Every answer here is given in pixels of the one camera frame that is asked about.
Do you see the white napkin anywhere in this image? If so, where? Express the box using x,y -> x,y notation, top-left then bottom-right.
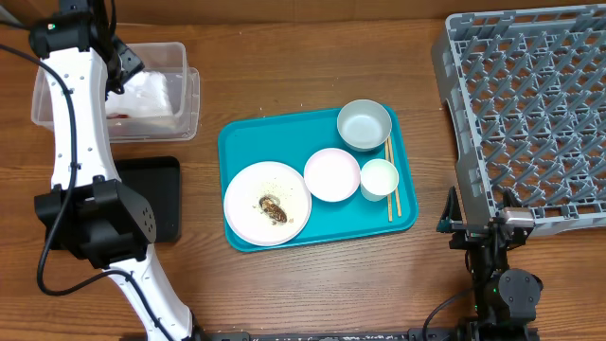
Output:
105,71 -> 172,118

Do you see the red snack wrapper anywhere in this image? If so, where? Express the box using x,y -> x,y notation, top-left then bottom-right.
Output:
107,114 -> 129,119

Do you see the small white cup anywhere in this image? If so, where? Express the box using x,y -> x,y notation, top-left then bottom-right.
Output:
360,159 -> 400,202

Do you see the large white plate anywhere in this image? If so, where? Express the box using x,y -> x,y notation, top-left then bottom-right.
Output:
223,161 -> 312,246

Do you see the brown food scrap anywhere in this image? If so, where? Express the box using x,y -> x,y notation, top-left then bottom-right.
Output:
258,196 -> 288,224

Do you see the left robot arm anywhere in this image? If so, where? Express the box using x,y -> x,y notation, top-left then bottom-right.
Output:
29,1 -> 203,340

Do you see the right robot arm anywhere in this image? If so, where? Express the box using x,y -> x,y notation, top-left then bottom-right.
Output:
422,188 -> 544,341

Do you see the grey dishwasher rack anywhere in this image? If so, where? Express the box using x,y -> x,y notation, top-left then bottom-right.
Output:
432,4 -> 605,236

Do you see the clear plastic bin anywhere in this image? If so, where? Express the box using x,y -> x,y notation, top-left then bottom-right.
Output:
31,42 -> 201,147

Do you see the wooden chopstick right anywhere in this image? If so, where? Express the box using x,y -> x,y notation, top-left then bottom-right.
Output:
386,135 -> 401,217

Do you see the wooden chopstick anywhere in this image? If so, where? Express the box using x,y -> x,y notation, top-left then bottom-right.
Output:
384,137 -> 393,223
386,135 -> 401,217

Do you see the wooden chopstick left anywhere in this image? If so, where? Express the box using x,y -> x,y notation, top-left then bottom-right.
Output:
384,137 -> 393,223

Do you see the black plastic tray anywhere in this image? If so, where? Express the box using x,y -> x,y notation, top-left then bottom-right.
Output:
45,155 -> 182,251

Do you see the pink shallow bowl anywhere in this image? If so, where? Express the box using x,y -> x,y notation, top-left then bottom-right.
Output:
304,148 -> 361,203

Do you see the grey-green bowl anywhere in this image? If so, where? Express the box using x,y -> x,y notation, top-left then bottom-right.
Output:
337,99 -> 393,152

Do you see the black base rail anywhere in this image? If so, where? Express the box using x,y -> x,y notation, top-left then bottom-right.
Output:
117,327 -> 541,341

